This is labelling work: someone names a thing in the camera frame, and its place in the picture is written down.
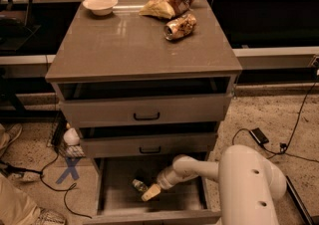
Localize black power adapter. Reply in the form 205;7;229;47
250;127;269;145

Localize top drawer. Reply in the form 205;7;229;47
60;77;231;128

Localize black adapter cable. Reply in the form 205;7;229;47
231;69;319;164

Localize black floor cable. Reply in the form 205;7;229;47
0;150;93;220

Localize crushed brown soda can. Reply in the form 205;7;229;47
164;14;196;41

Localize white bowl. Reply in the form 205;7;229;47
82;0;118;16

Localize grey drawer cabinet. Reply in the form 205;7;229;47
45;0;243;225

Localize drawer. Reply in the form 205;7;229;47
60;77;231;128
84;154;220;225
80;122;219;158

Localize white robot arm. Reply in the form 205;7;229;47
142;145;287;225

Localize bottom drawer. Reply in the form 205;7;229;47
84;154;220;225

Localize black chair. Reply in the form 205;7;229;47
0;0;40;52

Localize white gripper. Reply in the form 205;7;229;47
142;166;180;202

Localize middle drawer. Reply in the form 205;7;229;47
80;122;219;158

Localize green soda can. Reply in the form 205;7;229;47
132;179;149;193

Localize person leg beige trousers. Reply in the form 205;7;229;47
0;176;40;225

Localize person shoe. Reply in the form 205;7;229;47
0;123;23;156

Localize black bar on floor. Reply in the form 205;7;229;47
286;177;318;225

